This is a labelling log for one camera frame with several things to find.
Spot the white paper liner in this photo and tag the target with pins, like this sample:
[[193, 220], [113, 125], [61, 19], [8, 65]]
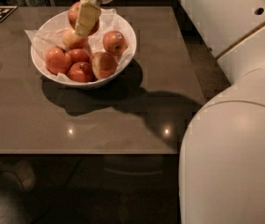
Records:
[[107, 20]]

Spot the red apple left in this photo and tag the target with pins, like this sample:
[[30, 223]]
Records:
[[57, 60]]

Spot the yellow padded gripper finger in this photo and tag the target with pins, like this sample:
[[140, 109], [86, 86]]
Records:
[[88, 14]]

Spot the red apple with sticker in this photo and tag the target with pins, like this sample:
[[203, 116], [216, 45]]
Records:
[[115, 43]]

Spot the red yellow apple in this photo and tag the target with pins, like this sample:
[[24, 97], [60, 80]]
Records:
[[73, 15], [104, 64]]

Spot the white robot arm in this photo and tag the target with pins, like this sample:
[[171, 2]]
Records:
[[222, 156]]

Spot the small red apple middle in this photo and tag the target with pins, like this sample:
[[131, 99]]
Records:
[[79, 55]]

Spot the white ceramic bowl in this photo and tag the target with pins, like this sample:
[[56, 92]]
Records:
[[124, 56]]

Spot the pale yellow apple back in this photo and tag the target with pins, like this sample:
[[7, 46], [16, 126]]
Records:
[[73, 41]]

